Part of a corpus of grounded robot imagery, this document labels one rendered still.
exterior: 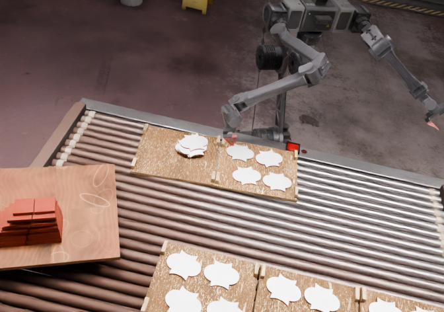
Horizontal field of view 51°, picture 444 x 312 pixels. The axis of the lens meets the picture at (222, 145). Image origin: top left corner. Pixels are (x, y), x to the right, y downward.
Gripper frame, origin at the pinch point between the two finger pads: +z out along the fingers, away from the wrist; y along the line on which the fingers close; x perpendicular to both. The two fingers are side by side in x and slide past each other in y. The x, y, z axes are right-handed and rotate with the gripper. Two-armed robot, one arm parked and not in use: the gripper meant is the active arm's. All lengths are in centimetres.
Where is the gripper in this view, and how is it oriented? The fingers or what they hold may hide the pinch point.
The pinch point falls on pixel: (232, 137)
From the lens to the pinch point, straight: 242.1
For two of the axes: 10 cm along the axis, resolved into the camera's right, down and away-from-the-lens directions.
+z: 1.7, 7.3, 6.7
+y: -1.1, 6.9, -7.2
